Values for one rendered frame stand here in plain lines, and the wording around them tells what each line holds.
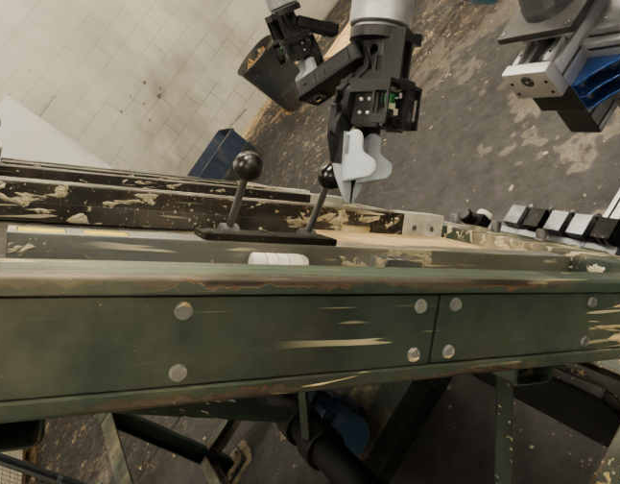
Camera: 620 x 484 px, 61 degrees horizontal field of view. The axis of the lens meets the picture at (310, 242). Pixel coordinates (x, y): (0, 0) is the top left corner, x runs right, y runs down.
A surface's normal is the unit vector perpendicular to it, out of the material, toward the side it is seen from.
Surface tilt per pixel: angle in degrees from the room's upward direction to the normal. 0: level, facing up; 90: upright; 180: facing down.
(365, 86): 36
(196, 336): 90
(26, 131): 90
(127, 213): 90
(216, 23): 90
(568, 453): 0
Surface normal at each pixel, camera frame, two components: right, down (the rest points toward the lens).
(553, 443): -0.70, -0.54
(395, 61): -0.67, 0.02
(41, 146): 0.44, 0.19
